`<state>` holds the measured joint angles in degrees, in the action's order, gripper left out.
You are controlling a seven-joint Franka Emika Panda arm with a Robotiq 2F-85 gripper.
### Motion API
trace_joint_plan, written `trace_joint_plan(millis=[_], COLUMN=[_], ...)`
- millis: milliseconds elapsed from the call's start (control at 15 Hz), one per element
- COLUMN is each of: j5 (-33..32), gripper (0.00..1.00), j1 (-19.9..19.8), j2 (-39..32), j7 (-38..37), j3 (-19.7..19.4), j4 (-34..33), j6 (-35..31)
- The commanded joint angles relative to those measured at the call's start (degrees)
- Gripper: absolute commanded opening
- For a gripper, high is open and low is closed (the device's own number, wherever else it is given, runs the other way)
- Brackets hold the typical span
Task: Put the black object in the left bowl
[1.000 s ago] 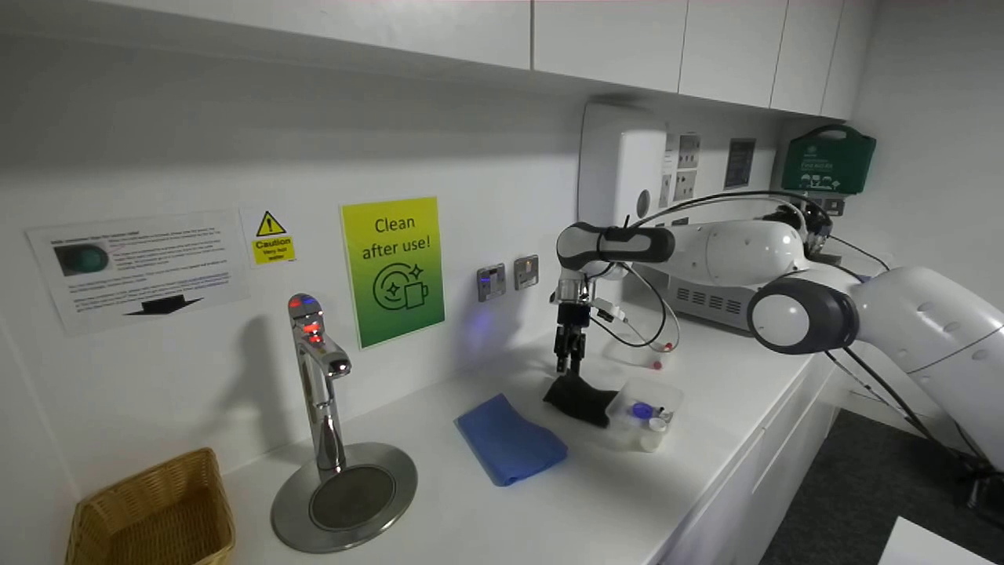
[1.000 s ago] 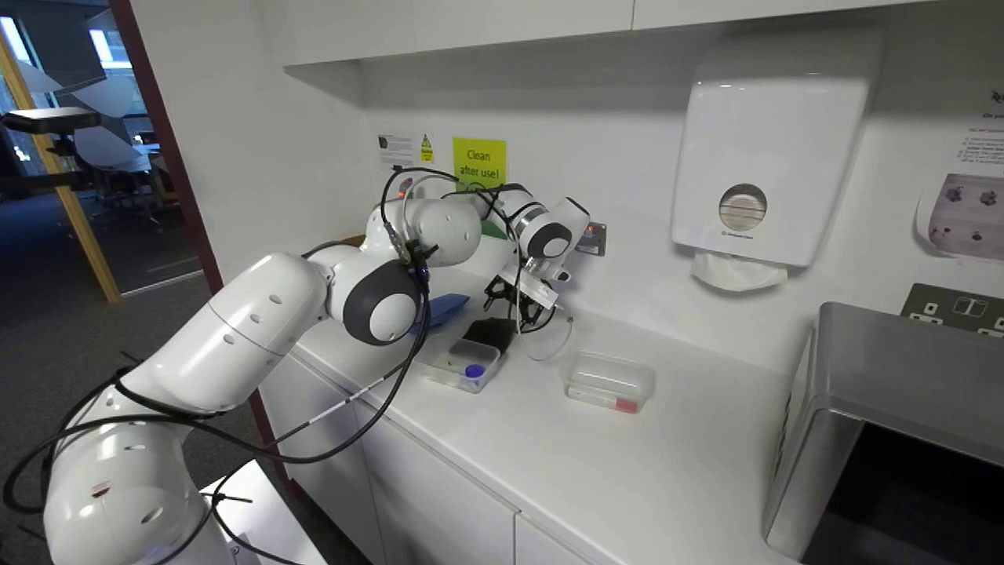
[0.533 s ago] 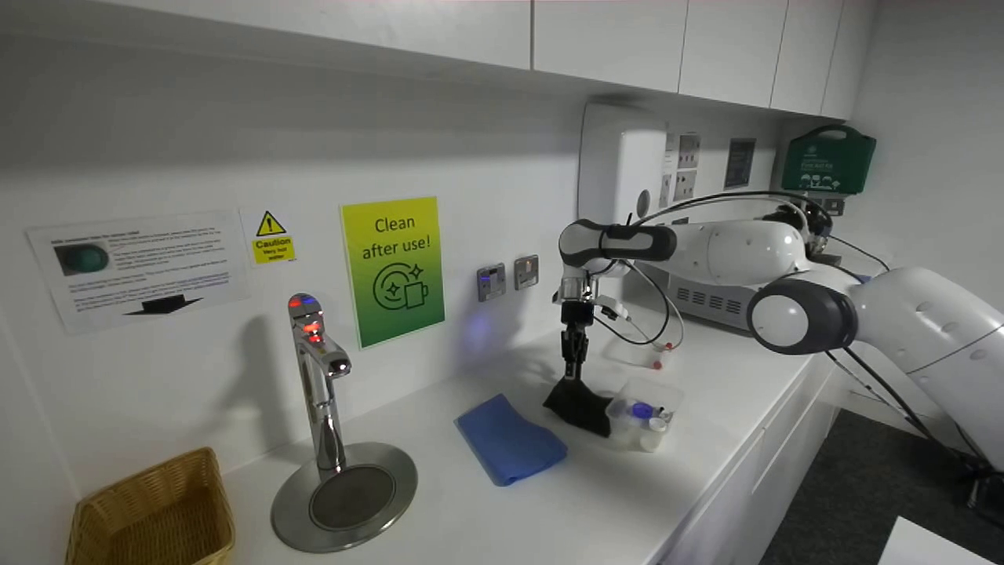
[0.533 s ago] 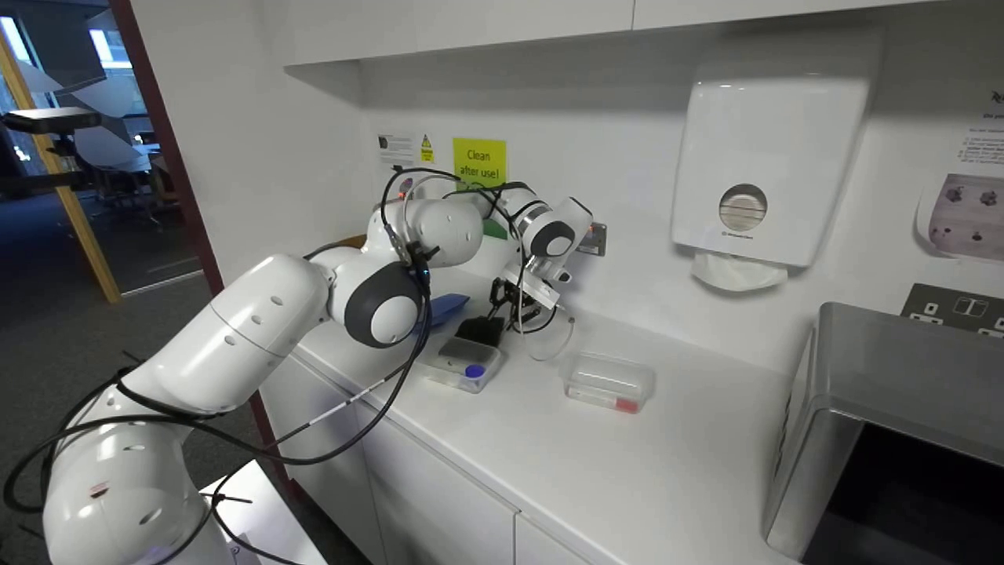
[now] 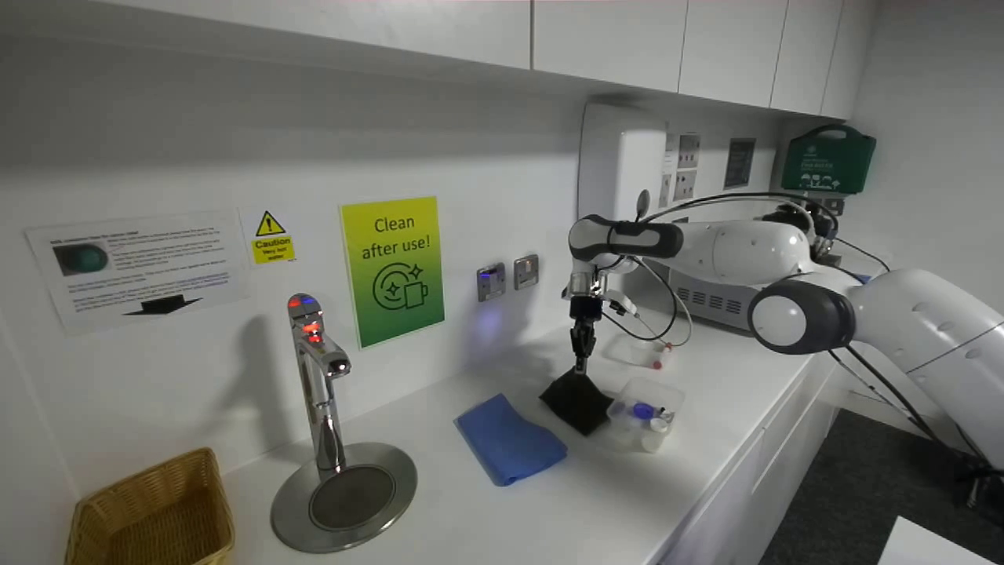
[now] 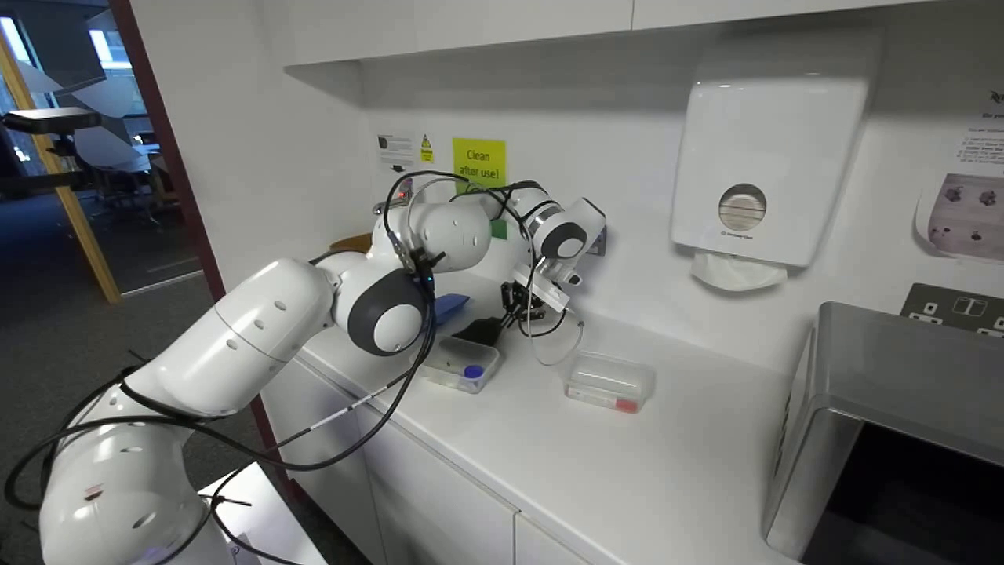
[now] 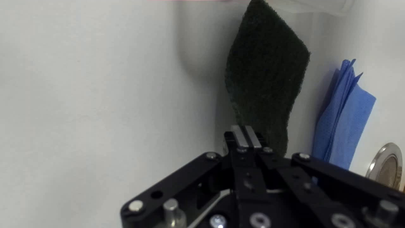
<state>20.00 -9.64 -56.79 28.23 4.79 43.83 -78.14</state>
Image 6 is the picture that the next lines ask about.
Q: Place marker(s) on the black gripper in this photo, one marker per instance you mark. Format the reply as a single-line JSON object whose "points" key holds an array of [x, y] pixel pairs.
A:
{"points": [[522, 302]]}

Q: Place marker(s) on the black scouring pad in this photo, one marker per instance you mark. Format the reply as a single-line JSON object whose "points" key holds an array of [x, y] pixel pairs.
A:
{"points": [[477, 335]]}

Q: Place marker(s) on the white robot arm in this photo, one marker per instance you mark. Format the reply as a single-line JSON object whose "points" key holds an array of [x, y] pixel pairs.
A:
{"points": [[240, 345]]}

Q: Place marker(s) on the blue cloth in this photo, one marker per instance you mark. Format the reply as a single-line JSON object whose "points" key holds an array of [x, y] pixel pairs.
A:
{"points": [[451, 313]]}

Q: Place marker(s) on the blue bottle cap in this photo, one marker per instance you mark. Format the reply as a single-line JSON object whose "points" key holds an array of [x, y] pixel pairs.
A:
{"points": [[474, 370]]}

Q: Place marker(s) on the clear container with bottle caps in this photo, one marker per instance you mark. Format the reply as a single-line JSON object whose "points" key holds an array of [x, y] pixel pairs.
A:
{"points": [[455, 364]]}

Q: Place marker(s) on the clear container with marker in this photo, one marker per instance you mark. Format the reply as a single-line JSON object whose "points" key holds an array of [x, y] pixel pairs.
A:
{"points": [[611, 378]]}

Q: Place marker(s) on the red and white marker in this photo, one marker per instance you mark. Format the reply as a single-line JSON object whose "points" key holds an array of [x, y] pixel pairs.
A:
{"points": [[625, 404]]}

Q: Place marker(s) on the green clean after use poster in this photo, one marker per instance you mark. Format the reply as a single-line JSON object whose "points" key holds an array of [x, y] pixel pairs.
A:
{"points": [[477, 158]]}

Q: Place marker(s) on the yellow warning sign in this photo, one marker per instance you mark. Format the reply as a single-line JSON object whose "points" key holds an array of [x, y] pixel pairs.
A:
{"points": [[428, 148]]}

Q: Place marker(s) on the white information sheet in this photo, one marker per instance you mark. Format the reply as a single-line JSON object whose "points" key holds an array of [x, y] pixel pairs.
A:
{"points": [[396, 148]]}

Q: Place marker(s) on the white base cabinet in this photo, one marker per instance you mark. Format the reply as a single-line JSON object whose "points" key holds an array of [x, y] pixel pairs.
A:
{"points": [[451, 504]]}

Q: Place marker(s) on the white paper towel dispenser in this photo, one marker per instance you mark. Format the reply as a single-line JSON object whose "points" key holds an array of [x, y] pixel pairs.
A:
{"points": [[774, 158]]}

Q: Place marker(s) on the white robot table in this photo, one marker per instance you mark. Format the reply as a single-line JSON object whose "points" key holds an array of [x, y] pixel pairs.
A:
{"points": [[269, 520]]}

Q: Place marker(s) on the stainless steel appliance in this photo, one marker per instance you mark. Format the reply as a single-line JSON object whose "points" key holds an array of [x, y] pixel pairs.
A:
{"points": [[890, 387]]}

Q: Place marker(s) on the black socket panel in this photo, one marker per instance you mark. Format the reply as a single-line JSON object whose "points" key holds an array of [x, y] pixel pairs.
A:
{"points": [[957, 313]]}

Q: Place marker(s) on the white wall cabinets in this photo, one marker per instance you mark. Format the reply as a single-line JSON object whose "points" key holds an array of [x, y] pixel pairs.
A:
{"points": [[472, 31]]}

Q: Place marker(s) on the dark red door frame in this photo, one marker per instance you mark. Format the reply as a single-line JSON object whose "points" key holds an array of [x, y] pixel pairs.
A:
{"points": [[174, 158]]}

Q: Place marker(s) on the yellow post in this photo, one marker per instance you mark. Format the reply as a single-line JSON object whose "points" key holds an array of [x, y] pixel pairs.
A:
{"points": [[65, 177]]}

